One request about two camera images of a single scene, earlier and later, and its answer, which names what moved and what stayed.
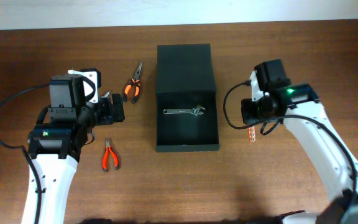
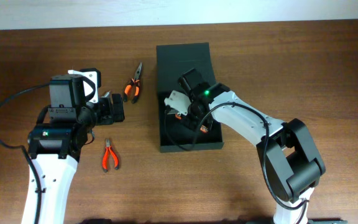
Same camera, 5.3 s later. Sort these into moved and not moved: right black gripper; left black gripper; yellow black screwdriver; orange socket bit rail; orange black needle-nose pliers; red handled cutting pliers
Moved: right black gripper; orange socket bit rail
Not moved: left black gripper; red handled cutting pliers; yellow black screwdriver; orange black needle-nose pliers
